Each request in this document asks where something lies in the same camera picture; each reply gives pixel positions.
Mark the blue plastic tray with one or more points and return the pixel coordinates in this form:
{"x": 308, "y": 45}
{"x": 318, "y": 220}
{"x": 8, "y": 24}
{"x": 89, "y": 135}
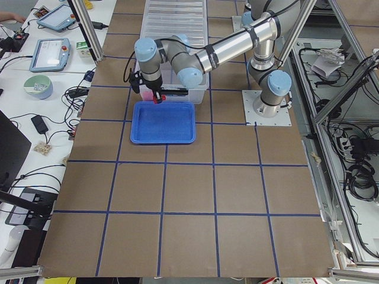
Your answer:
{"x": 164, "y": 123}

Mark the green bowl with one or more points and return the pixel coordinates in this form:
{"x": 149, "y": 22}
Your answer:
{"x": 39, "y": 86}

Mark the teach pendant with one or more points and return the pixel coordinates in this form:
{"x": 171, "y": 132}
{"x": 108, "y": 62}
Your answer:
{"x": 58, "y": 19}
{"x": 50, "y": 55}

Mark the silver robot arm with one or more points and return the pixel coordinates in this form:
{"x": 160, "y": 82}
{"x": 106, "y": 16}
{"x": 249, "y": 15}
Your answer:
{"x": 270, "y": 19}

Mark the lower teach pendant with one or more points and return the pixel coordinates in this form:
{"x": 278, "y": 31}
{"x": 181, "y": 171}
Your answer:
{"x": 50, "y": 55}

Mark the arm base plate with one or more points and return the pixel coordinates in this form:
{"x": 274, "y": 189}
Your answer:
{"x": 257, "y": 113}

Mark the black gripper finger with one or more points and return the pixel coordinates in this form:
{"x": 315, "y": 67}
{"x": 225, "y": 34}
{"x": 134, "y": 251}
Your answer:
{"x": 157, "y": 91}

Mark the black monitor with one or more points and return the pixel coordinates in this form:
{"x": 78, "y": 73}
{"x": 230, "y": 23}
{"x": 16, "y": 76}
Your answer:
{"x": 15, "y": 147}

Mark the white cylinder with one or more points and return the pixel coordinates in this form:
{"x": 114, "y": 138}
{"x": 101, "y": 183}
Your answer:
{"x": 14, "y": 240}

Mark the clear plastic storage box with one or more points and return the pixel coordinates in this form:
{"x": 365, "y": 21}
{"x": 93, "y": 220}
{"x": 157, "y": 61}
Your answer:
{"x": 181, "y": 71}

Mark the red block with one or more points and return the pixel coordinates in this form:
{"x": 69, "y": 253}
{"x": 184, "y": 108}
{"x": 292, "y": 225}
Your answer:
{"x": 157, "y": 98}

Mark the green white carton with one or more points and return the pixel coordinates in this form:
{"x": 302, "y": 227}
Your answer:
{"x": 83, "y": 49}

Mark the clear plastic box lid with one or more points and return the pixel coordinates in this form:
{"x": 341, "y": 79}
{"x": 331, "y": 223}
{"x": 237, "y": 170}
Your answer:
{"x": 162, "y": 19}

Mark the aluminium frame post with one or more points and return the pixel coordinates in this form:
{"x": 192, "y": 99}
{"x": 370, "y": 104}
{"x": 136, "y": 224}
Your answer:
{"x": 85, "y": 24}

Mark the white paper bundle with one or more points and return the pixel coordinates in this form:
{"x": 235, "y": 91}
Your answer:
{"x": 328, "y": 61}

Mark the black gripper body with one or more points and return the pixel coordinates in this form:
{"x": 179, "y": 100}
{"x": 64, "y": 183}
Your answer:
{"x": 154, "y": 87}

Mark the black phone charger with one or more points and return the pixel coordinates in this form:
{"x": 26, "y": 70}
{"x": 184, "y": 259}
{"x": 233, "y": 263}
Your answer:
{"x": 39, "y": 124}

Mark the upper teach pendant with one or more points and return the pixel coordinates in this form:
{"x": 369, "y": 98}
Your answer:
{"x": 58, "y": 19}

